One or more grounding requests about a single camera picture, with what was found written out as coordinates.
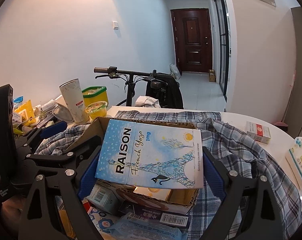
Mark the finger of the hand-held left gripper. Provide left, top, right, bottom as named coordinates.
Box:
left=23, top=136, right=104, bottom=178
left=16, top=120, right=67, bottom=153

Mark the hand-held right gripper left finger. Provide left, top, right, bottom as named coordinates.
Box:
left=17, top=151, right=102, bottom=240

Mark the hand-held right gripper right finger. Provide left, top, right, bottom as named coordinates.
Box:
left=202, top=151, right=291, bottom=240

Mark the small white green box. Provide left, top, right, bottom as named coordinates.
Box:
left=86, top=184, right=121, bottom=215

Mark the blue bear print packet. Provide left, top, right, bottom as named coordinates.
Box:
left=87, top=206, right=121, bottom=233

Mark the gold box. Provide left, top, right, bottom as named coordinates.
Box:
left=133, top=187, right=171, bottom=200

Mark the light blue cigarette carton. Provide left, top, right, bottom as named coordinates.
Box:
left=94, top=119, right=204, bottom=189

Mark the blue wet wipes packet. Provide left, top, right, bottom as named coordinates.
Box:
left=107, top=212, right=189, bottom=240

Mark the grey cup face mask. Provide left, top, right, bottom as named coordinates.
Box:
left=54, top=104, right=74, bottom=123

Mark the yellow packet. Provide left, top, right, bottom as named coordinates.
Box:
left=13, top=100, right=39, bottom=127

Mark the blue plaid shirt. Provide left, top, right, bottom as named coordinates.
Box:
left=36, top=110, right=302, bottom=240

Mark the white tumbler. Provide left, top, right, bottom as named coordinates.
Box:
left=59, top=79, right=90, bottom=123

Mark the yellow jelly cup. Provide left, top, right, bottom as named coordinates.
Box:
left=85, top=100, right=109, bottom=119

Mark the yellow tub green lid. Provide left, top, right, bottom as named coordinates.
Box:
left=81, top=86, right=108, bottom=107

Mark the red white cigarette pack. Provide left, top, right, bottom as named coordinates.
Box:
left=245, top=121, right=271, bottom=144

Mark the printed tissue pack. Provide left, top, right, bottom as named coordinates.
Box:
left=285, top=136, right=302, bottom=189

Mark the white crumpled cloth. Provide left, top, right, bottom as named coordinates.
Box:
left=135, top=95, right=159, bottom=108

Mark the black bicycle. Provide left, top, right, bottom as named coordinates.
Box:
left=94, top=67, right=184, bottom=109

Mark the white plastic bag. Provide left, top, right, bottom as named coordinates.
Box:
left=170, top=64, right=183, bottom=79

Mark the brown door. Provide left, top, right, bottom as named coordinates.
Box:
left=170, top=8, right=213, bottom=73

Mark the grey refrigerator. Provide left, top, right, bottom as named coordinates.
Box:
left=283, top=4, right=302, bottom=140

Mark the black framed glass door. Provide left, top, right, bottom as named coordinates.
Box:
left=214, top=0, right=230, bottom=98

